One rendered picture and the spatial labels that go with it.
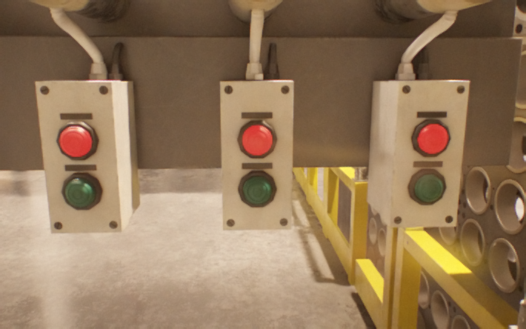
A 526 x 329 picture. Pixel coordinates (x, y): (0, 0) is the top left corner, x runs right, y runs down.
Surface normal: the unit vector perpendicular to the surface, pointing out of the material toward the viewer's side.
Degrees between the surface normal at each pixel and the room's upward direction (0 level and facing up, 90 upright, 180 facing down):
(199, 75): 90
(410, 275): 90
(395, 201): 90
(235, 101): 90
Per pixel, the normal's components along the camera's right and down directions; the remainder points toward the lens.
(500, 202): 0.05, 0.07
